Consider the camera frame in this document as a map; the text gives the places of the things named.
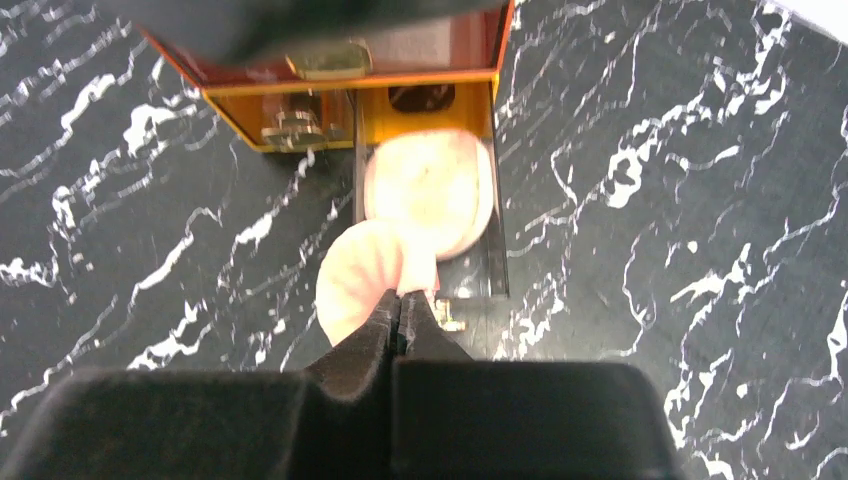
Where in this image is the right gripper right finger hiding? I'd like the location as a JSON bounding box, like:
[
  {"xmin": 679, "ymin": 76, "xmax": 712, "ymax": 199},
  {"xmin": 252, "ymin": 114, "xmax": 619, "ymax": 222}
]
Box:
[{"xmin": 390, "ymin": 292, "xmax": 683, "ymax": 479}]

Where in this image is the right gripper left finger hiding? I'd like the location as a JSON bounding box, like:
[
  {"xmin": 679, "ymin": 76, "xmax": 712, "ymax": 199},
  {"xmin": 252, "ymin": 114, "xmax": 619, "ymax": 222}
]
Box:
[{"xmin": 1, "ymin": 290, "xmax": 402, "ymax": 479}]

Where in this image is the clear plastic drawer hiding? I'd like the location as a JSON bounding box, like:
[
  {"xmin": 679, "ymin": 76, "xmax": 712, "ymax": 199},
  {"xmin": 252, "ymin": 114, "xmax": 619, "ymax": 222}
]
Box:
[
  {"xmin": 350, "ymin": 82, "xmax": 509, "ymax": 332},
  {"xmin": 206, "ymin": 90, "xmax": 355, "ymax": 153}
]

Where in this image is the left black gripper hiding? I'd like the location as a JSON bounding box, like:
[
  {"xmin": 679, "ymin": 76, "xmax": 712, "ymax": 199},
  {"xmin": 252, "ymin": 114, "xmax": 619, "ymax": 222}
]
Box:
[{"xmin": 99, "ymin": 0, "xmax": 506, "ymax": 65}]

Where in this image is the orange drawer organizer box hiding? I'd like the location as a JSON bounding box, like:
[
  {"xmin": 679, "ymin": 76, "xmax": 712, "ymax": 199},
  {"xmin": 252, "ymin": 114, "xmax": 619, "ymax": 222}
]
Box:
[{"xmin": 135, "ymin": 0, "xmax": 517, "ymax": 155}]

